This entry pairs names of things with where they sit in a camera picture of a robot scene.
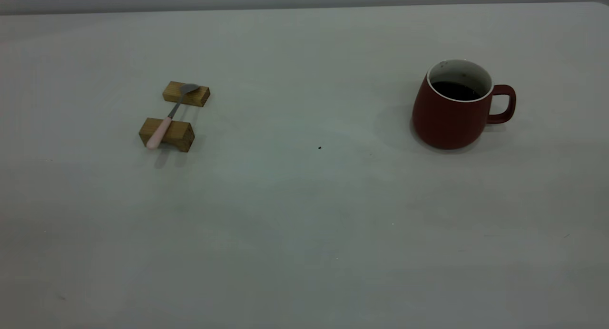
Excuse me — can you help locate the arched wooden block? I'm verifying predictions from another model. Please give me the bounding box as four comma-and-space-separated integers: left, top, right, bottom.
138, 117, 195, 153

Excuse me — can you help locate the pink handled metal spoon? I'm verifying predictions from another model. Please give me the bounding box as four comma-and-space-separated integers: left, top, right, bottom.
146, 83, 201, 150

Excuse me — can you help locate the dark coffee liquid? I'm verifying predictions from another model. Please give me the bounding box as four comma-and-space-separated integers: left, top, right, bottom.
431, 81, 484, 102

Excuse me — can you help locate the red ceramic mug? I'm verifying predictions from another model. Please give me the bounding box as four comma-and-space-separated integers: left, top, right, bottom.
412, 59, 517, 150

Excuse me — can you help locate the flat wooden block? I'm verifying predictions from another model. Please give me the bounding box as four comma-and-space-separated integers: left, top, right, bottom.
162, 81, 211, 107

